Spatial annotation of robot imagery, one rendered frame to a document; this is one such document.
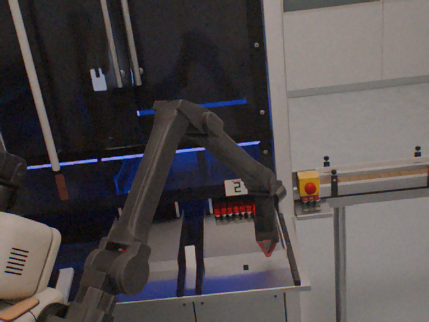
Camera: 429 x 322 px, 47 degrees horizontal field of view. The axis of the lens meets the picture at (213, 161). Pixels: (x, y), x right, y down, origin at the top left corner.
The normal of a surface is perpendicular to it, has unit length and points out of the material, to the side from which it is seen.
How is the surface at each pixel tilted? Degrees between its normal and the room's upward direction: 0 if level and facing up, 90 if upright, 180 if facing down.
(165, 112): 40
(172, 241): 0
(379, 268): 0
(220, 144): 88
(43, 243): 90
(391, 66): 90
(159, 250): 0
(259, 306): 90
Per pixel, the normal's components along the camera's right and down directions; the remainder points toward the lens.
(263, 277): -0.11, -0.92
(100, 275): -0.46, -0.50
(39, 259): 0.88, 0.08
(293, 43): 0.00, 0.38
